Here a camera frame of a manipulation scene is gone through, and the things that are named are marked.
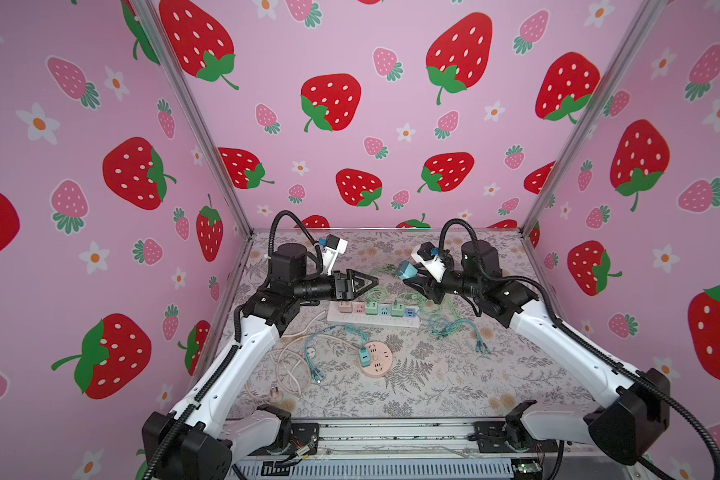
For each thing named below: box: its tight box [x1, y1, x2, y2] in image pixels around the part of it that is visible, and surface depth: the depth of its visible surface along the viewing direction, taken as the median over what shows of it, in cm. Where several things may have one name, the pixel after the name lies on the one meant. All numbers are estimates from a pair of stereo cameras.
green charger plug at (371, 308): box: [365, 301, 378, 315], surface depth 92 cm
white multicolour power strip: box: [327, 301, 421, 328], surface depth 95 cm
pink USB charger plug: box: [338, 301, 353, 314], surface depth 95 cm
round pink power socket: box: [361, 341, 393, 377], surface depth 86 cm
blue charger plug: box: [396, 260, 418, 280], surface depth 73 cm
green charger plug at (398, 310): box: [391, 304, 405, 318], surface depth 92 cm
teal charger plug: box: [359, 348, 371, 368], surface depth 83 cm
